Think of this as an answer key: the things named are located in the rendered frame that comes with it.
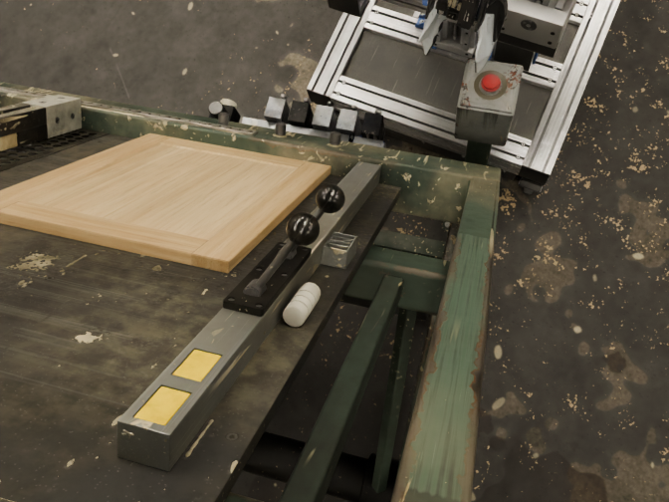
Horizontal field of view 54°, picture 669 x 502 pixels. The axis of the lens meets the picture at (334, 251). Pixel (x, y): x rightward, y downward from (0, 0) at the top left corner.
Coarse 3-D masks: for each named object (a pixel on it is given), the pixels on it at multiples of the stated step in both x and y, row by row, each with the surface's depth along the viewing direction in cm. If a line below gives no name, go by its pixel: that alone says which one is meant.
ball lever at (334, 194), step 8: (328, 184) 84; (320, 192) 84; (328, 192) 83; (336, 192) 83; (320, 200) 83; (328, 200) 83; (336, 200) 83; (320, 208) 84; (328, 208) 83; (336, 208) 84; (320, 216) 86; (296, 248) 88; (288, 256) 88
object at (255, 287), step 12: (300, 216) 73; (312, 216) 73; (288, 228) 73; (300, 228) 72; (312, 228) 72; (300, 240) 73; (312, 240) 73; (288, 252) 75; (276, 264) 76; (264, 276) 77; (252, 288) 77; (264, 288) 78
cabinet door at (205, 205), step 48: (144, 144) 142; (192, 144) 146; (0, 192) 107; (48, 192) 110; (96, 192) 113; (144, 192) 115; (192, 192) 118; (240, 192) 121; (288, 192) 123; (96, 240) 97; (144, 240) 96; (192, 240) 98; (240, 240) 100
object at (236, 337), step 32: (352, 192) 121; (320, 224) 104; (320, 256) 98; (288, 288) 84; (224, 320) 73; (256, 320) 74; (224, 352) 67; (160, 384) 61; (192, 384) 62; (224, 384) 66; (128, 416) 56; (192, 416) 59; (128, 448) 57; (160, 448) 56
